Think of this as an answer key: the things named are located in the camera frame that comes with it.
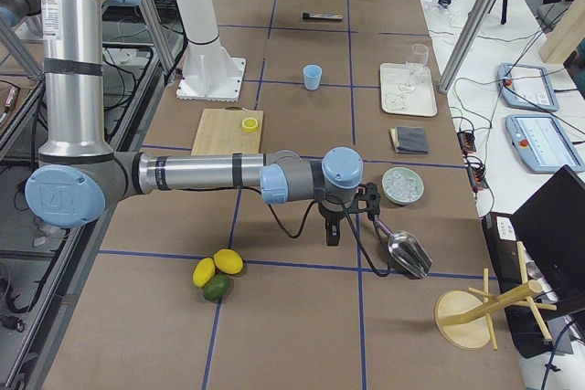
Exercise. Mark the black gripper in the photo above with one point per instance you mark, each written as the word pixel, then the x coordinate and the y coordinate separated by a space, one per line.
pixel 330 216

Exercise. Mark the yellow lemon half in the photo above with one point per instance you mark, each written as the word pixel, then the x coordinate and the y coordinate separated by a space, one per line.
pixel 249 124

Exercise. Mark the steel muddler black tip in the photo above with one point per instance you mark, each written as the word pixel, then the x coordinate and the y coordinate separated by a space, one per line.
pixel 315 17

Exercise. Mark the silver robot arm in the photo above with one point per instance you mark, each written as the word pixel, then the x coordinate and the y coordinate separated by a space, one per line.
pixel 80 175

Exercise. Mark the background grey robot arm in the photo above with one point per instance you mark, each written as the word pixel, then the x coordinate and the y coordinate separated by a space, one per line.
pixel 14 11

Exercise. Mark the yellow whole lemon right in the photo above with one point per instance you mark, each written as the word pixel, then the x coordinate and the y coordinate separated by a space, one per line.
pixel 228 261

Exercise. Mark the yellow whole lemon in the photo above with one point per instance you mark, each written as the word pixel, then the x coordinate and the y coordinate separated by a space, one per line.
pixel 228 261
pixel 204 271

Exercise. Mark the yellow whole lemon left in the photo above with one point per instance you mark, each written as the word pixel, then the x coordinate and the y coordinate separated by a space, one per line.
pixel 204 271

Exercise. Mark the light blue plastic cup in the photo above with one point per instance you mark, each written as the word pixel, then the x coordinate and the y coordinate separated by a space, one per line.
pixel 312 75

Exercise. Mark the steel ice scoop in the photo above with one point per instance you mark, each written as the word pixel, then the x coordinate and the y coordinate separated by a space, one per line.
pixel 405 249

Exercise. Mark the green bowl with ice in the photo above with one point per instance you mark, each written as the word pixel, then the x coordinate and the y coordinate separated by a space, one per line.
pixel 402 186

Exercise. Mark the grey folded cloth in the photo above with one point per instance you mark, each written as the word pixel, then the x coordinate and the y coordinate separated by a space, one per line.
pixel 409 140

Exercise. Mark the green lime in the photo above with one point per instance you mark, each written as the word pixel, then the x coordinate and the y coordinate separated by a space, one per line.
pixel 217 287

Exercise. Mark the bamboo cutting board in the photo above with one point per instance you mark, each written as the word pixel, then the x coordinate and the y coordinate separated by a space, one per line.
pixel 219 132

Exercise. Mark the cream serving tray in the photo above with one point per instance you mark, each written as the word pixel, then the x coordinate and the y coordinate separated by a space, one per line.
pixel 396 100

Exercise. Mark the wooden mug tree stand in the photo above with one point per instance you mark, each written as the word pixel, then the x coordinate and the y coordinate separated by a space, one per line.
pixel 464 317

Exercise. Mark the clear wine glass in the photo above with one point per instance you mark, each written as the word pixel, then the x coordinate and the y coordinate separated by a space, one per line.
pixel 415 61

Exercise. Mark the black laptop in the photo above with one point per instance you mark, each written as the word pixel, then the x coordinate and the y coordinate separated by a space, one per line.
pixel 550 224

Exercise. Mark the lower teach pendant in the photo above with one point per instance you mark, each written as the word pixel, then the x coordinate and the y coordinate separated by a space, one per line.
pixel 541 144

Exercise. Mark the teach pendant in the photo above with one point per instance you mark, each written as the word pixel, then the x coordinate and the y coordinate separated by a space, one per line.
pixel 541 144
pixel 526 87

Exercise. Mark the upper teach pendant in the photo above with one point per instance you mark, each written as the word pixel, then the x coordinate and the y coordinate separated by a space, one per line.
pixel 526 87

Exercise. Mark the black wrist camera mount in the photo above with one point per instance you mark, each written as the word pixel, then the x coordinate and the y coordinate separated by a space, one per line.
pixel 367 200

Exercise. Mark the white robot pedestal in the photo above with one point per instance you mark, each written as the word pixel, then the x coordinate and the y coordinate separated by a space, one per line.
pixel 208 72

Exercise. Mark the aluminium frame post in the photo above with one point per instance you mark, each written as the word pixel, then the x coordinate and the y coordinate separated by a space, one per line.
pixel 464 43

